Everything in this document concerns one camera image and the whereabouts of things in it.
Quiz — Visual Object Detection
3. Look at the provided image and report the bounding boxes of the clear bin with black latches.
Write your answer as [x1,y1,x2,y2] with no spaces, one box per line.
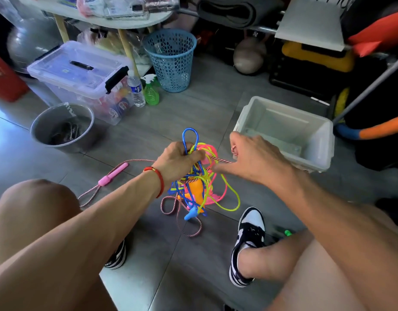
[27,41,130,126]

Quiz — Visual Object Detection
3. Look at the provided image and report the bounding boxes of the white metal pole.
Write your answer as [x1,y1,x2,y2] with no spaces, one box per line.
[333,51,398,122]

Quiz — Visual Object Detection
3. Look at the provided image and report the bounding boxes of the red bag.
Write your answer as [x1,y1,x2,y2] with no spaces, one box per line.
[0,48,29,103]

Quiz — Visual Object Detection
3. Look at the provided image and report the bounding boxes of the brown ball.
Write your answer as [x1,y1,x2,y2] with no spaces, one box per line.
[233,37,267,76]

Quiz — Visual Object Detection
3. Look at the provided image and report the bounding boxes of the yellow black case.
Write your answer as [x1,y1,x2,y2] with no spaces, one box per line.
[281,41,356,74]

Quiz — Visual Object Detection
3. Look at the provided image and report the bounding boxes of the person's left leg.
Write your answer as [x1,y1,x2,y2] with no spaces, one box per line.
[0,178,125,311]

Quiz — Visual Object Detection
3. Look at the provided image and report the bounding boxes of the blue mesh plastic basket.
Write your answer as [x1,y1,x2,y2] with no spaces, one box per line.
[142,29,198,94]

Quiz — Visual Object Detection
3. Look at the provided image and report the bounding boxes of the grey flat board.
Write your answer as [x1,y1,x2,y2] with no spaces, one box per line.
[274,0,346,52]

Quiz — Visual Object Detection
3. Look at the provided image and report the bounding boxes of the black white left shoe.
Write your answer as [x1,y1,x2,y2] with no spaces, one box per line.
[105,239,129,270]

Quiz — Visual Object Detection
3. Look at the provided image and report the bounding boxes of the grey metal basin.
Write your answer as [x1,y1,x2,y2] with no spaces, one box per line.
[30,103,96,153]

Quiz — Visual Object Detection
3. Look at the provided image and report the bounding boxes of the person's right forearm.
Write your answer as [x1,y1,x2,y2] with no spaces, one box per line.
[286,171,398,311]

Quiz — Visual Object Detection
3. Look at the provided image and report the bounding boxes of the black white shoe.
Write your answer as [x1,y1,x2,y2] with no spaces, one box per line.
[105,239,129,270]
[228,206,266,288]

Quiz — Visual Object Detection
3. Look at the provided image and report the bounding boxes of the person's left forearm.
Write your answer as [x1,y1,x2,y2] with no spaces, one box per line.
[0,170,162,311]

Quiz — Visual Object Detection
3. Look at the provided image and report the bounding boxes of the person's leg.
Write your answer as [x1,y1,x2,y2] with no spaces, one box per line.
[0,178,125,311]
[239,207,398,311]

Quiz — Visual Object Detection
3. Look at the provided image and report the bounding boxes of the white plastic bin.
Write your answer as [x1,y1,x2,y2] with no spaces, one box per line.
[233,95,336,174]

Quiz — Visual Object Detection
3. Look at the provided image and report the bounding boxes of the green spray bottle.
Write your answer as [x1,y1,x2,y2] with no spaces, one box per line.
[142,73,161,106]

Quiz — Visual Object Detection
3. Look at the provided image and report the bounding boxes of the multicoloured hula hoop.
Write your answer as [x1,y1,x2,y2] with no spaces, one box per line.
[335,87,398,140]

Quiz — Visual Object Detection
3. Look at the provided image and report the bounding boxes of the grey exercise ball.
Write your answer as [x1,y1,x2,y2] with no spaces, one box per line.
[6,18,63,70]

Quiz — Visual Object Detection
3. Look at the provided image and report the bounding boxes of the small plastic water bottle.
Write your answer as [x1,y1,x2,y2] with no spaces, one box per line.
[128,76,147,109]

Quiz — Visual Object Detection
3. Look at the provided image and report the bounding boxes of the black white right shoe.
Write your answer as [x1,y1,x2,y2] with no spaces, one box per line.
[228,206,266,288]

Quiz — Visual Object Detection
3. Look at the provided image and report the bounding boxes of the person's right hand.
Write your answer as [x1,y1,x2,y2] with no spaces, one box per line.
[215,131,305,188]

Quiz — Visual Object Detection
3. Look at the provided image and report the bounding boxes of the red string bracelet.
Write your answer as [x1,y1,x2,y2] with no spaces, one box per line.
[142,166,165,199]

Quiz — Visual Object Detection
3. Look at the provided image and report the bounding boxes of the white round table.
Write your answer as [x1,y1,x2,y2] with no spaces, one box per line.
[18,0,174,78]

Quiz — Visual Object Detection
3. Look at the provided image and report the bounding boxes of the black red inflatable toy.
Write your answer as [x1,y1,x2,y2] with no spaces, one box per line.
[346,0,398,57]

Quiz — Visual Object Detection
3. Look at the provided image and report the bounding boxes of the yellow rope orange handles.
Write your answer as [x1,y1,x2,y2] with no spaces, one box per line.
[176,152,242,213]

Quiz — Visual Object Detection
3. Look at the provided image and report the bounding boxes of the blue jump rope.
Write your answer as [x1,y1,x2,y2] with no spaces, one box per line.
[170,127,216,222]

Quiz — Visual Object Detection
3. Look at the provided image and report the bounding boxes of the clear plastic bag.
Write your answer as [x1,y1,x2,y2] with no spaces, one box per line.
[142,0,182,13]

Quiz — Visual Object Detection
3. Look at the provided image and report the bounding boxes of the person's right leg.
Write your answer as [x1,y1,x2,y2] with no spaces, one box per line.
[239,207,398,311]

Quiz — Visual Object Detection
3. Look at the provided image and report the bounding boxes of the grey folded mat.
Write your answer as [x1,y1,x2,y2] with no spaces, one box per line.
[198,0,287,30]

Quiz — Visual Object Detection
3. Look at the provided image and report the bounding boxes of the pink white packet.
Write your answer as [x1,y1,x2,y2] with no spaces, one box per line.
[77,0,106,18]

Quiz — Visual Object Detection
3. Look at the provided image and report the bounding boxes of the pink thick handled jump rope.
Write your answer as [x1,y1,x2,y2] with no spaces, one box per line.
[77,142,235,238]

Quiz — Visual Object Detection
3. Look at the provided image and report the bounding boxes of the person's left hand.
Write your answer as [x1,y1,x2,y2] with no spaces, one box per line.
[152,140,208,188]

